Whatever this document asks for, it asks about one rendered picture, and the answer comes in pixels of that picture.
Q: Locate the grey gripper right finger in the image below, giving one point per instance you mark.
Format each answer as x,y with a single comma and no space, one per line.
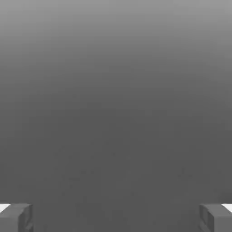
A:
217,220

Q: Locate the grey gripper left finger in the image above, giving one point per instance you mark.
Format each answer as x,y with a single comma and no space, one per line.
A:
12,219

